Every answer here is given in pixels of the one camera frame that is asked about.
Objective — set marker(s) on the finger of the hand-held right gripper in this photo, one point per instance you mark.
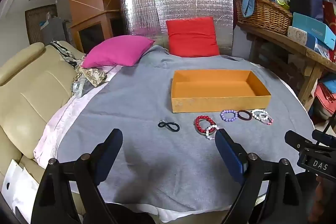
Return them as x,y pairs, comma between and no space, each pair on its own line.
324,138
296,141

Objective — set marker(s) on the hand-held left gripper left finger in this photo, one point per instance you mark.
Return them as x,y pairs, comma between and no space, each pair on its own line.
110,151

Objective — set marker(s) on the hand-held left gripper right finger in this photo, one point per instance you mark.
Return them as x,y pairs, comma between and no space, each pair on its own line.
231,158

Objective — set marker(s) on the dark brown bangle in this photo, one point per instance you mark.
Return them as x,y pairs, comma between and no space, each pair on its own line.
239,115

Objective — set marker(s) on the orange cardboard box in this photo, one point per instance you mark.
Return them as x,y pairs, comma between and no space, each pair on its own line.
210,103

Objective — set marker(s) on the pale pink sheet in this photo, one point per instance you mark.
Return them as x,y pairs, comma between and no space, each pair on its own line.
52,132

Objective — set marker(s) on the grey blanket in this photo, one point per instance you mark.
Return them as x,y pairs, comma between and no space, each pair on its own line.
147,98

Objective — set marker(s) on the clear plastic bag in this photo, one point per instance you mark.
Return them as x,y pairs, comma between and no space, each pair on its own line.
78,87

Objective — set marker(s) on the wooden side table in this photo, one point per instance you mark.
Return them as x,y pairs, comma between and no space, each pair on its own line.
309,56

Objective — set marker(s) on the beige leather sofa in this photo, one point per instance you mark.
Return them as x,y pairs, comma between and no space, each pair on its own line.
31,98

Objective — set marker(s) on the white paper bag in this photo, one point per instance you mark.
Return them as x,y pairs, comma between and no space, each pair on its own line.
18,187

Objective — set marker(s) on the magenta pillow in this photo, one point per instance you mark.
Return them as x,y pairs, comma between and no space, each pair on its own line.
118,52

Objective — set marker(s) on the black and white cloth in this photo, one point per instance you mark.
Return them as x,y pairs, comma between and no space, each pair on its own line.
65,56

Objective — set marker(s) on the white patterned box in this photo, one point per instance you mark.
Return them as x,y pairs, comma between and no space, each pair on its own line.
298,35

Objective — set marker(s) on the blue cardboard box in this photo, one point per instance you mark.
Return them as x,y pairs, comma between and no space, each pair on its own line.
312,27

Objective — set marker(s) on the red pillow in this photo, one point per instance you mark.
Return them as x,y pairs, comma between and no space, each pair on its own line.
193,37

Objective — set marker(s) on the wicker basket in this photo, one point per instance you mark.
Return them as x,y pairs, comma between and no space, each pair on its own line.
262,16

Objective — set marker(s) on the silver foil board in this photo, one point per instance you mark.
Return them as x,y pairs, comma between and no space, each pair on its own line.
141,16

